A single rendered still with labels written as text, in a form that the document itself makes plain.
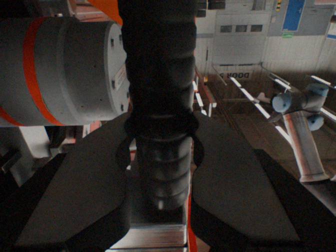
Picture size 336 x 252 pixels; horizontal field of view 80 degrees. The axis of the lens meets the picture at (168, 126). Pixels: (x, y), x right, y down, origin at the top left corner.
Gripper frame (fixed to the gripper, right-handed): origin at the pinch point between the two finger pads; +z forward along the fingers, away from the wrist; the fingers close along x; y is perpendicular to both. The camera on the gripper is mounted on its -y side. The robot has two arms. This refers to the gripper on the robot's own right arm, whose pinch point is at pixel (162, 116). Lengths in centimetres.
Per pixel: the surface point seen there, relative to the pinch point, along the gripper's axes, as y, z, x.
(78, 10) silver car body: -6, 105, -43
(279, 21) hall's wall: 70, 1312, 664
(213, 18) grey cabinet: 39, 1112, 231
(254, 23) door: 80, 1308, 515
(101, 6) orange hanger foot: -6, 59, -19
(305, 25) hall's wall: 94, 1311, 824
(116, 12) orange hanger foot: -5, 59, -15
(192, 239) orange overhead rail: 258, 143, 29
